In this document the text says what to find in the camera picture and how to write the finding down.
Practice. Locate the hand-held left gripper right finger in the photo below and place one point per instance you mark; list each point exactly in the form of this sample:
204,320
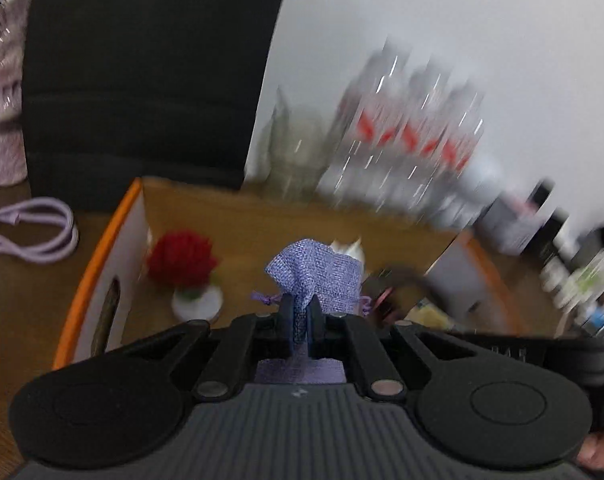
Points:
315,312

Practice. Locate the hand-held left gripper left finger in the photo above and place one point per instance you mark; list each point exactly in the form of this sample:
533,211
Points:
285,312

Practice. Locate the purple fabric pouch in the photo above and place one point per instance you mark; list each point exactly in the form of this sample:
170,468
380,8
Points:
312,270

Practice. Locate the orange cardboard box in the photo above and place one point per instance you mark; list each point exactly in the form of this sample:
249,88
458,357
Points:
242,220

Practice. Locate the red artificial rose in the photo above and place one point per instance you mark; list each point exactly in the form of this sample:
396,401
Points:
182,260

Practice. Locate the clear glass cup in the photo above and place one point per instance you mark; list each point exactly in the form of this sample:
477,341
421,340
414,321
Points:
297,150

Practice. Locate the white printed tin box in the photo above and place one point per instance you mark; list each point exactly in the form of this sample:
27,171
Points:
512,225

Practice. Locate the red label water bottle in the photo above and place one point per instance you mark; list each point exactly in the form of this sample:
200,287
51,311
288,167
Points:
362,125
457,160
417,145

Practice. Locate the black chair back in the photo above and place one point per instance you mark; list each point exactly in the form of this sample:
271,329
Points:
147,70

